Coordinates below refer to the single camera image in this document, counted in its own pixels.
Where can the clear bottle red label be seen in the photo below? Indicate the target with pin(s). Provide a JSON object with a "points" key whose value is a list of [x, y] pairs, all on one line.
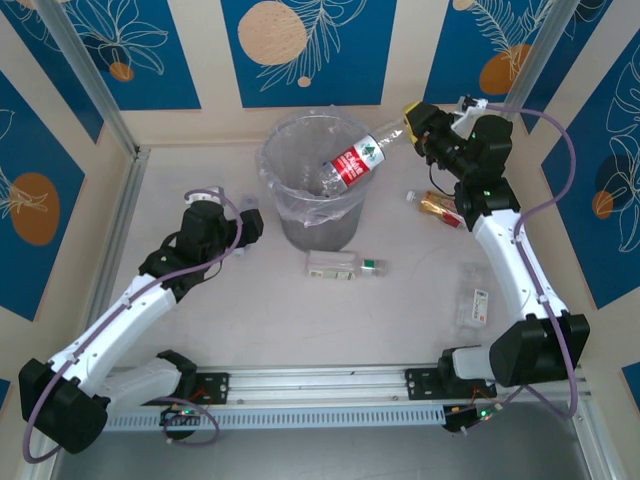
{"points": [[355, 162]]}

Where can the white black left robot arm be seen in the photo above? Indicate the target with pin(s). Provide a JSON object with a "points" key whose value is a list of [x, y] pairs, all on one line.
{"points": [[125, 310]]}

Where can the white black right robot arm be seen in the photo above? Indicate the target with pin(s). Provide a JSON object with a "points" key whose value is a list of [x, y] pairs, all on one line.
{"points": [[505, 260]]}

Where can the clear plastic bin liner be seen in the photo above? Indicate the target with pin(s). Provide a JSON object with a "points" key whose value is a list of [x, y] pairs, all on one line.
{"points": [[295, 210]]}

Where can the grey metal mesh bin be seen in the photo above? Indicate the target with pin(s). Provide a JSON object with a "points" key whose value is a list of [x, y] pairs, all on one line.
{"points": [[320, 235]]}

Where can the bottle gold red label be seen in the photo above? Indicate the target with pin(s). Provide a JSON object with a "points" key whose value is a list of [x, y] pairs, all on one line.
{"points": [[435, 204]]}

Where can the clear bottle green white label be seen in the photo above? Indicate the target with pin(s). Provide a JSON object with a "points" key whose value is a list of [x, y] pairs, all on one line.
{"points": [[340, 265]]}

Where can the small circuit board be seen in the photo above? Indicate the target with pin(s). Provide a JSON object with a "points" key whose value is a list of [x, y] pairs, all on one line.
{"points": [[182, 415], [470, 417]]}

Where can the aluminium side rail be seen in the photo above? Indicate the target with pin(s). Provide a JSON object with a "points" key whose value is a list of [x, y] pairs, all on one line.
{"points": [[122, 225]]}

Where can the aluminium frame post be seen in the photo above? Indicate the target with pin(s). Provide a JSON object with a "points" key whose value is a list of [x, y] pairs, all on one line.
{"points": [[542, 55], [90, 80]]}

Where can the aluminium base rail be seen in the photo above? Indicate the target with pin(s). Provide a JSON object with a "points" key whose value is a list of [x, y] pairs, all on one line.
{"points": [[315, 382]]}

